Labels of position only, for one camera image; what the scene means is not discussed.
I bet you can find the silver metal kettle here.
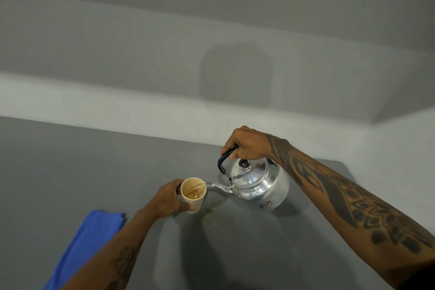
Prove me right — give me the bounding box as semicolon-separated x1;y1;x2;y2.
204;145;290;211

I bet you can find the blue folded cloth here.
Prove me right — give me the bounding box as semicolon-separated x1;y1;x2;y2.
43;210;126;290

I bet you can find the cream paper cup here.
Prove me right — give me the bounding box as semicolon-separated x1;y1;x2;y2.
180;177;207;214

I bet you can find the person's right hand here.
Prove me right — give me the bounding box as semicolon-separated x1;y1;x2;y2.
221;126;281;162

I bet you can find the person's left forearm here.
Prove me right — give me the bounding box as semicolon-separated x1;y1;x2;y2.
60;208;160;290

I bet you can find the person's left hand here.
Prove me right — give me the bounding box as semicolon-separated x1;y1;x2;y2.
143;178;196;220

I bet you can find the person's right forearm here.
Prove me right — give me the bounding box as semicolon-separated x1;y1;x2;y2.
268;135;435;290

